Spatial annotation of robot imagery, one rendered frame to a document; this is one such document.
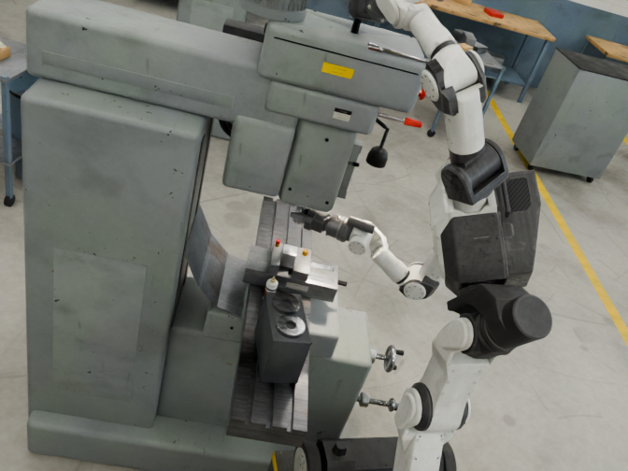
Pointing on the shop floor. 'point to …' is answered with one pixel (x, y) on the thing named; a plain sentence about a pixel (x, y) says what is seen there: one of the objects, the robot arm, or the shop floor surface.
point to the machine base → (148, 444)
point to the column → (105, 245)
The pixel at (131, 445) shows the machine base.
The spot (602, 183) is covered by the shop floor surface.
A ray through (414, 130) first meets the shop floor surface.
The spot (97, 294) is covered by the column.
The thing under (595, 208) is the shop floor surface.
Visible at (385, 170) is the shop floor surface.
